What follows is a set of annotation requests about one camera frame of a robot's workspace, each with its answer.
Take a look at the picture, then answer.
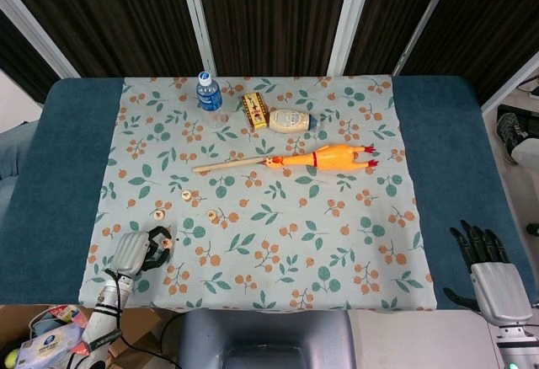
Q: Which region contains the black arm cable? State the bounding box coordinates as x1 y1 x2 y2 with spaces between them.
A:
104 270 186 369

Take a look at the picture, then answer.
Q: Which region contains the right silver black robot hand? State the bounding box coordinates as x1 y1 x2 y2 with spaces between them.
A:
442 220 534 326

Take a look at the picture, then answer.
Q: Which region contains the black sneaker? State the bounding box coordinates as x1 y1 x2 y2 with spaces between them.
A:
495 111 530 166

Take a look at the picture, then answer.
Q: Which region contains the brown cardboard box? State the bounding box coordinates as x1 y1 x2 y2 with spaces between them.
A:
0 303 163 369

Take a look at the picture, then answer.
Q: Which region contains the dark folding screen white frame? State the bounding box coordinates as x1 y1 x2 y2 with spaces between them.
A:
0 0 539 113

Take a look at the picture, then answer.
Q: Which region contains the wet wipes pack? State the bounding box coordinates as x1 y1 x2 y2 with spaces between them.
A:
14 329 85 369

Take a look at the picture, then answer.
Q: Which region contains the yellow rubber chicken toy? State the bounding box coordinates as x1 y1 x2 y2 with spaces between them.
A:
264 143 380 173

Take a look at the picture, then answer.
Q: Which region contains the beige squeeze sauce bottle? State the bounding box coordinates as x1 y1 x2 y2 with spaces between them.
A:
267 108 324 135

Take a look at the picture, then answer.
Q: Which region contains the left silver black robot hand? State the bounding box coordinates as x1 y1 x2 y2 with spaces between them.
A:
109 225 174 278

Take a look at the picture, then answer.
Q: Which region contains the teal table cover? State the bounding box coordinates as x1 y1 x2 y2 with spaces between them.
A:
0 76 539 309

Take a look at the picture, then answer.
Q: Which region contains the blue-grey fabric seat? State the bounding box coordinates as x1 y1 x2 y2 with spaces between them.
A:
0 120 39 185

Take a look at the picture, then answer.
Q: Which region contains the floral print tablecloth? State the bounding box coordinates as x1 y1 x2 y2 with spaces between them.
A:
77 74 437 313

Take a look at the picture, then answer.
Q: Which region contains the red pink snack package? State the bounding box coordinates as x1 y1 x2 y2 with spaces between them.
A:
45 304 92 332

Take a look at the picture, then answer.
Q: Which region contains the wooden stick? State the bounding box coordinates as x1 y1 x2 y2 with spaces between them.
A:
192 156 269 174

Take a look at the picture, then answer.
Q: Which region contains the small yellow red box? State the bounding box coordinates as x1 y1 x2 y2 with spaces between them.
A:
241 91 270 130

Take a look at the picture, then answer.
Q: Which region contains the grey robot torso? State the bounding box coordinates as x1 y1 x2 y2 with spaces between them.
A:
174 307 500 369

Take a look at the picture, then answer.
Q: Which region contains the clear bottle with blue label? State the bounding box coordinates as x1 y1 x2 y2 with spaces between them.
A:
195 70 231 130

